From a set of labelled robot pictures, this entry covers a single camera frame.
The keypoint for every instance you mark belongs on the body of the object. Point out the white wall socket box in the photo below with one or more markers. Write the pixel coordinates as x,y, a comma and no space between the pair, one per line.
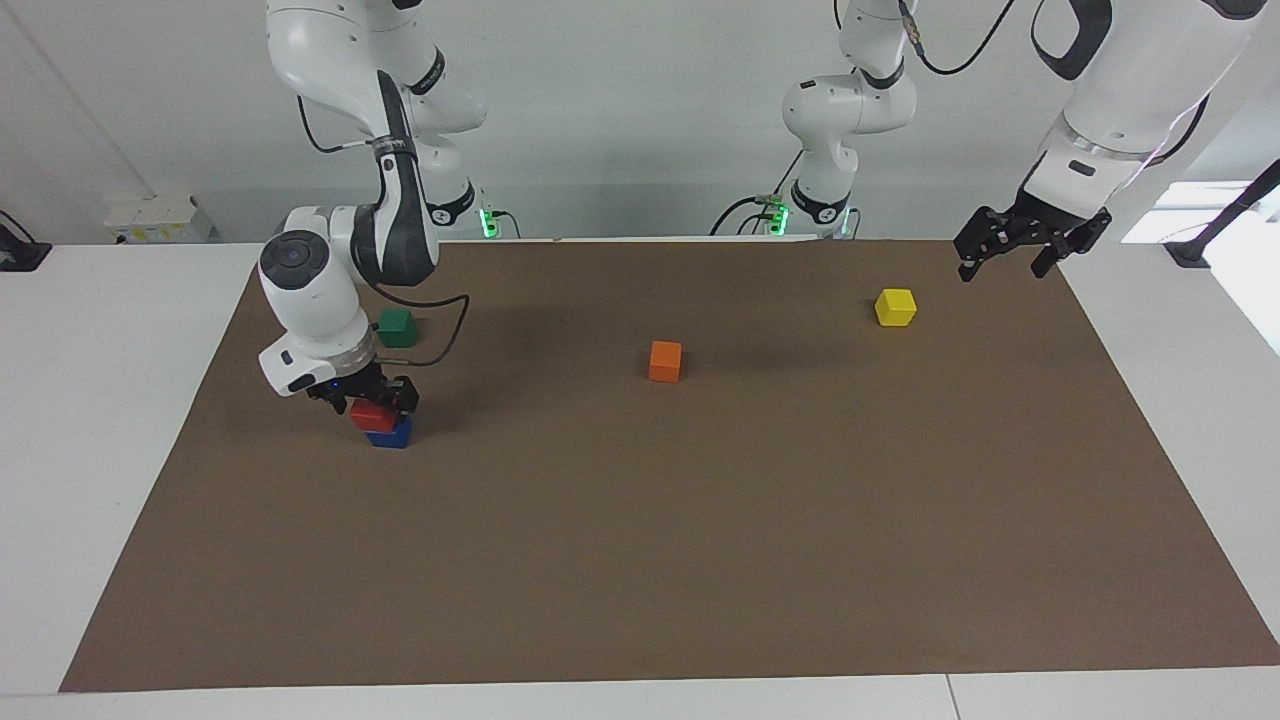
160,220

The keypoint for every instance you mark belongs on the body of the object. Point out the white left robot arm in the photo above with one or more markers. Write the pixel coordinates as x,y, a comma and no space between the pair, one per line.
1130,90

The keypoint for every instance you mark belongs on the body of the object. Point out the orange wooden block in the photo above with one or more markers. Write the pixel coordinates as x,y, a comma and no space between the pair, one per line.
665,362

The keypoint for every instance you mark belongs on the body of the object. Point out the brown table mat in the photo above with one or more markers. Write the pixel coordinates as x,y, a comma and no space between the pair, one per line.
700,520

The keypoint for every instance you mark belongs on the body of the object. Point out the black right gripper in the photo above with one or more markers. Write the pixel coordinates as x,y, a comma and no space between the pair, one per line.
365,385

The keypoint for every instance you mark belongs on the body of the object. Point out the blue wooden block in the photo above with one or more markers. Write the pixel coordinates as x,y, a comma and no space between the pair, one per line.
392,437

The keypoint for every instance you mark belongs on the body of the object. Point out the yellow wooden block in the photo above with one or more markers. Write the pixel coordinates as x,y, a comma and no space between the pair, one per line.
895,308

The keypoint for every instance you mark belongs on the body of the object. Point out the black table clamp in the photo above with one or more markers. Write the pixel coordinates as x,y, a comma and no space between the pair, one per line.
20,250

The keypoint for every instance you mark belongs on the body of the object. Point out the black camera stand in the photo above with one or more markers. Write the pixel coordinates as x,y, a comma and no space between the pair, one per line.
1225,215

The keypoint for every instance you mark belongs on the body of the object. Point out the red wooden block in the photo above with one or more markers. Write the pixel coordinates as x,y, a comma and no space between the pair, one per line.
372,414

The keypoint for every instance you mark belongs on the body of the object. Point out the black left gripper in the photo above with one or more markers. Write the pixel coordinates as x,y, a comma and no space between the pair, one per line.
1045,228

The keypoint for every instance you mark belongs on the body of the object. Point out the green wooden block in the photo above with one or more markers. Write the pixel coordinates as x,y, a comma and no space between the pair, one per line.
397,328

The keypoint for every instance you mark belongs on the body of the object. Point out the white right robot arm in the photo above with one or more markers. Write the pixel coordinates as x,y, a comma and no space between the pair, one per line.
320,290

